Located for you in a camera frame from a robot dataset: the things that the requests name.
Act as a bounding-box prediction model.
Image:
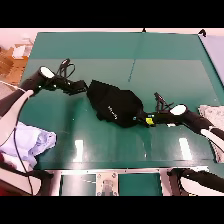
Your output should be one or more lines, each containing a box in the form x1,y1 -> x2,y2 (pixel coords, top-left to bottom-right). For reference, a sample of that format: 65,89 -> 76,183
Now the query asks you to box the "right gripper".
135,111 -> 157,128

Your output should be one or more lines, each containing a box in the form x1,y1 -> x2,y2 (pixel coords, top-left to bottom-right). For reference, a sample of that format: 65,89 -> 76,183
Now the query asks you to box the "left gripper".
66,79 -> 89,97

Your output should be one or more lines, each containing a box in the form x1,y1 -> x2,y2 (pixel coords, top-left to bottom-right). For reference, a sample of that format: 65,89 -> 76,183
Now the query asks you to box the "black garment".
86,79 -> 146,129

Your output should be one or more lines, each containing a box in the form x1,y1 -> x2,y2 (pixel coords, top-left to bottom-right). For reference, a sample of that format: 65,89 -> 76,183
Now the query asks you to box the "grey patterned garment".
198,104 -> 224,132

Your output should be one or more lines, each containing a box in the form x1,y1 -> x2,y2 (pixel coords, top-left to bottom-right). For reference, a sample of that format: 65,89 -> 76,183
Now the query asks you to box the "light blue shirt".
0,121 -> 58,172

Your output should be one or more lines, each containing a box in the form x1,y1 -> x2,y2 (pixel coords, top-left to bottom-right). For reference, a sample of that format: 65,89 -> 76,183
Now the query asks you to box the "silver frame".
43,166 -> 208,197

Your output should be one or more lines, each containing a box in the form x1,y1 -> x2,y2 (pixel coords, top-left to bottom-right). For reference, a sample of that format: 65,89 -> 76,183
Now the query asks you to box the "black cable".
12,123 -> 34,197

